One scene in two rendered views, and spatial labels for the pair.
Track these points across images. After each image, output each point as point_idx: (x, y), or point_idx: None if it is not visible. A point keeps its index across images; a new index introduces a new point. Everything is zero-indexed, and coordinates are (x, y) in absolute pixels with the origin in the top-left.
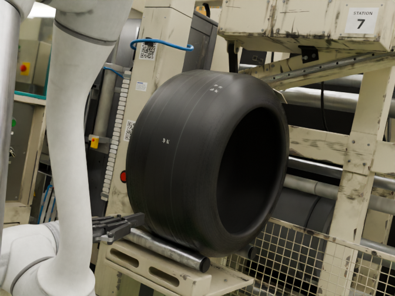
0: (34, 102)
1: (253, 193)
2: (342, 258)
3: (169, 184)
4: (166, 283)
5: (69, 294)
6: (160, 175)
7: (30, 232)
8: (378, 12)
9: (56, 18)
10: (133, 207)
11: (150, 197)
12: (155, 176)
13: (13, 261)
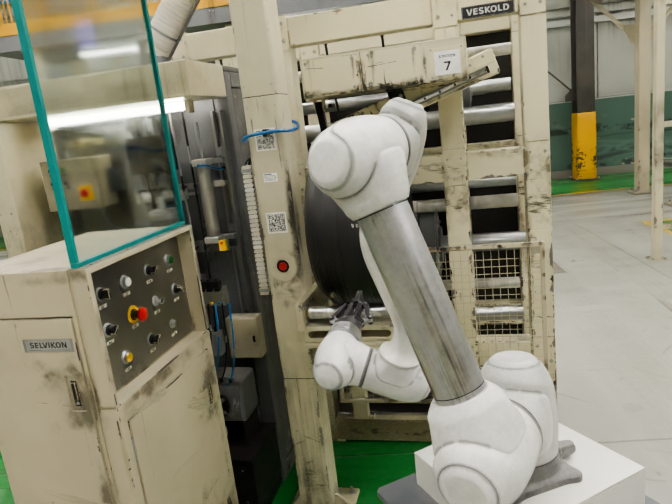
0: (183, 231)
1: None
2: (475, 259)
3: None
4: (378, 338)
5: (415, 362)
6: (359, 254)
7: (343, 338)
8: (460, 53)
9: None
10: (328, 289)
11: (350, 275)
12: (354, 257)
13: (355, 362)
